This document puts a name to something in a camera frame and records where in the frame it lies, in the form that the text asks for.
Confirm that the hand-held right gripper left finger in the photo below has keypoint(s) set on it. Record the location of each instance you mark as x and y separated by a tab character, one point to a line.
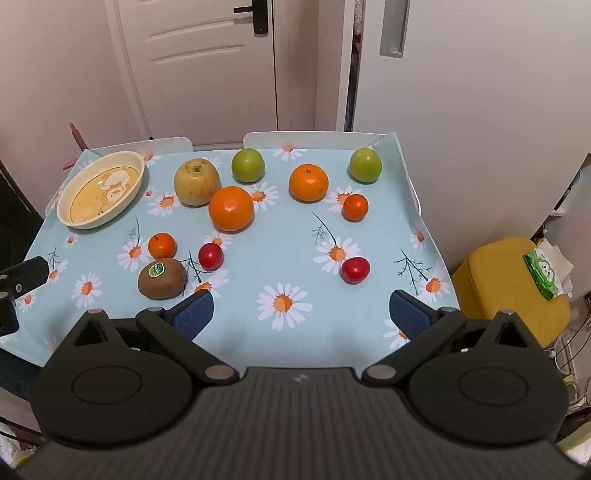
196	314

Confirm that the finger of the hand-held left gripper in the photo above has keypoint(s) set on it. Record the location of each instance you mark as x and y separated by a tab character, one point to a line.
7	318
27	275

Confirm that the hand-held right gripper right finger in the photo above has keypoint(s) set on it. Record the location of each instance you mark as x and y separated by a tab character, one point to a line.
408	316

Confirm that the brown kiwi with green sticker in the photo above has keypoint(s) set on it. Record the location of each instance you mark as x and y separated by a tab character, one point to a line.
161	278

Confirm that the red tomato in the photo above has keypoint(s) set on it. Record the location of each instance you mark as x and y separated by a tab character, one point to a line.
211	256
355	270

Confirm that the orange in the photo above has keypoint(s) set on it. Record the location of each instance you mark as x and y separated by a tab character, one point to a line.
231	208
308	182

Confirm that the cream oval cartoon dish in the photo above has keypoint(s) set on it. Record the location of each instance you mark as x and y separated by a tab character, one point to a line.
101	189

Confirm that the small tangerine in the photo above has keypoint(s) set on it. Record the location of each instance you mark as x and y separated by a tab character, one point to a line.
355	207
162	245

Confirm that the black chair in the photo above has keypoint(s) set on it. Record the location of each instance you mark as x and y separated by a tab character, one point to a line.
14	217

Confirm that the yellow stool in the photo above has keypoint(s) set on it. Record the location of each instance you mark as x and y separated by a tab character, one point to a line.
503	295

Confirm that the light blue daisy tablecloth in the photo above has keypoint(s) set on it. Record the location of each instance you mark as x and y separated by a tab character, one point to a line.
286	249

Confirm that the white plastic bag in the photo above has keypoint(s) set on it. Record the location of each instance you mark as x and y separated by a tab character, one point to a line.
10	443

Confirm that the yellow pear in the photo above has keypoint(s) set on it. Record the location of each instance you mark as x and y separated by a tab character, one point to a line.
196	181

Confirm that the green tissue packet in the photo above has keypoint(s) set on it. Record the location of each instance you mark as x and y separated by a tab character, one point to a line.
545	274

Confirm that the pink plastic stand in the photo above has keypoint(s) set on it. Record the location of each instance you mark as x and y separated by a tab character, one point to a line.
77	138

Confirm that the green apple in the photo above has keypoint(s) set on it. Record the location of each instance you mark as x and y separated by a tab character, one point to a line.
365	165
248	165

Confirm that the white sliding door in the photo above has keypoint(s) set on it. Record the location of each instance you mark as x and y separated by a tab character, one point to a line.
461	92

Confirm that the white panel door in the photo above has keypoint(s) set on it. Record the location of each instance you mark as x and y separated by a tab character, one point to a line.
203	74

